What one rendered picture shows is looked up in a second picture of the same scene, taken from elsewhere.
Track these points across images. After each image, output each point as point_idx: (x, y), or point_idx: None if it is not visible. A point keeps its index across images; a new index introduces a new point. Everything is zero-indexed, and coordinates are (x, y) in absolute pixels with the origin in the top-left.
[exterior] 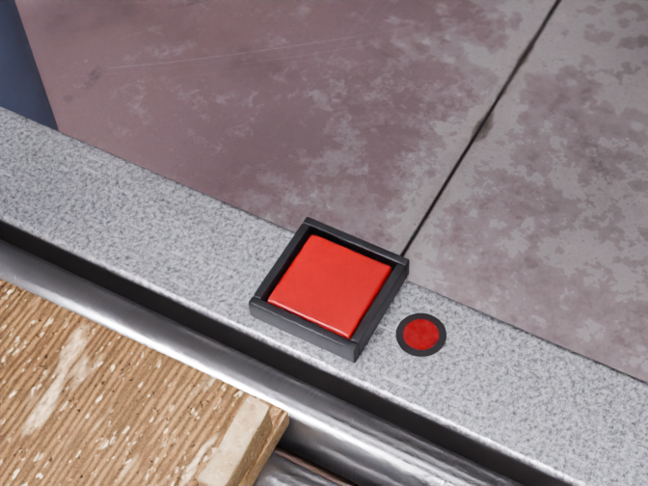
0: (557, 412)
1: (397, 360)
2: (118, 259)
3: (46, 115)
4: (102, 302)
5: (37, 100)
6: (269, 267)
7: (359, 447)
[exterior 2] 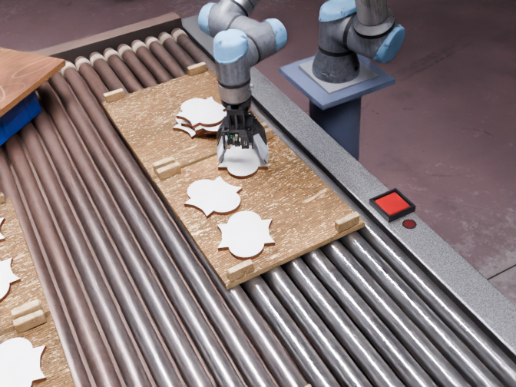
0: (433, 252)
1: (399, 226)
2: (344, 181)
3: None
4: (335, 187)
5: None
6: None
7: (378, 238)
